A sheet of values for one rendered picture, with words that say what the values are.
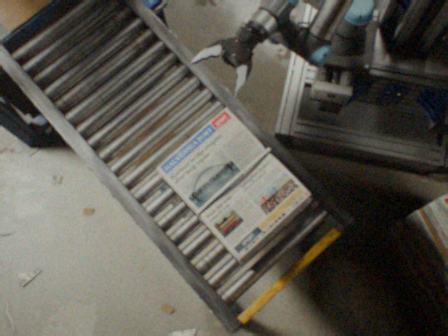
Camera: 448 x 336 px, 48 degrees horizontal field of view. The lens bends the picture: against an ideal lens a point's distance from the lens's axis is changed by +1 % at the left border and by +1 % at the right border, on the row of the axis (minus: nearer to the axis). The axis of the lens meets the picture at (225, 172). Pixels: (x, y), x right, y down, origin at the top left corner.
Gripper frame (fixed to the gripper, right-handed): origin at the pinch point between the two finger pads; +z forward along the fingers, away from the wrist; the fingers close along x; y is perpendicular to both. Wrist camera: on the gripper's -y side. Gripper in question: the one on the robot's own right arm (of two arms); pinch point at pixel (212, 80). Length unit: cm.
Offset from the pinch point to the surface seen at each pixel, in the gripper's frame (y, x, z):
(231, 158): 18.6, -16.1, 9.3
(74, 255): 127, 20, 73
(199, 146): 19.7, -6.3, 12.4
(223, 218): 17.3, -25.4, 25.0
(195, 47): 131, 44, -51
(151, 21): 50, 42, -19
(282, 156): 40.2, -28.0, -7.1
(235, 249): 16.2, -33.6, 29.8
